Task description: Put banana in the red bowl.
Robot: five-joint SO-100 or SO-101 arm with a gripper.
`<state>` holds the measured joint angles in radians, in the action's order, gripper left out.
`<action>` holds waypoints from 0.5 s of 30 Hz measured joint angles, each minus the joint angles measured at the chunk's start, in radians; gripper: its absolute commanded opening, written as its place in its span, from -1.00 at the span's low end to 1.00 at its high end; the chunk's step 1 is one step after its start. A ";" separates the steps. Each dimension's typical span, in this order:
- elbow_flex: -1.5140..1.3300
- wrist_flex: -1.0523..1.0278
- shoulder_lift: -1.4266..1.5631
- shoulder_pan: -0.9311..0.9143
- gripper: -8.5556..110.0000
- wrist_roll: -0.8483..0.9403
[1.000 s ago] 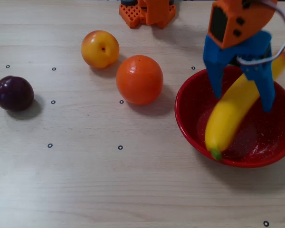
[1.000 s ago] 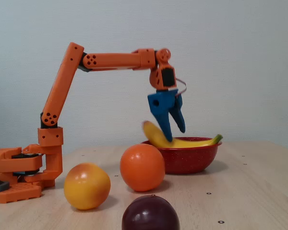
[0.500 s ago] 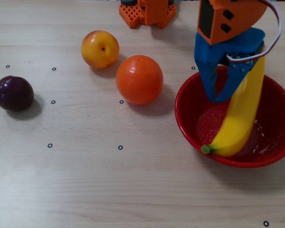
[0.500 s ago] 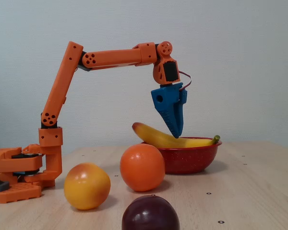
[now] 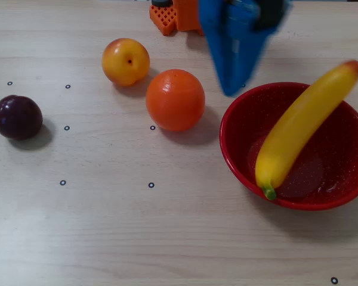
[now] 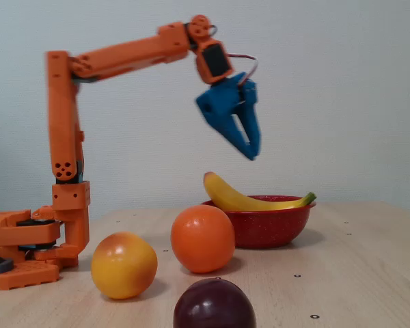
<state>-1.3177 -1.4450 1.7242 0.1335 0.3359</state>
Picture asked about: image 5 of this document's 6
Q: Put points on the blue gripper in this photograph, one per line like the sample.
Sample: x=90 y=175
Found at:
x=233 y=50

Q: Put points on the yellow plastic banana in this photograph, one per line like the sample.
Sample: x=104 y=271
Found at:
x=301 y=125

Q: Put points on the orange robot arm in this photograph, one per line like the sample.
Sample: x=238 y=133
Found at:
x=186 y=15

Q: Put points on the orange robot base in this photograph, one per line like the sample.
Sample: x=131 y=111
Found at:
x=164 y=19

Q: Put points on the red speckled bowl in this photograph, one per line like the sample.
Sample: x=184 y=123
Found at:
x=331 y=155

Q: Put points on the orange plastic orange fruit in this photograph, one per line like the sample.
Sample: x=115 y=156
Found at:
x=175 y=99

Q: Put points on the black table clamp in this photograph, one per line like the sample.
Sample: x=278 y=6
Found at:
x=162 y=3

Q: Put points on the yellow-red plastic peach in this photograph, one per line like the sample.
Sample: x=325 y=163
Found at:
x=125 y=62

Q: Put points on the dark purple plastic plum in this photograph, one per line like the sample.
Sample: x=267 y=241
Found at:
x=18 y=117

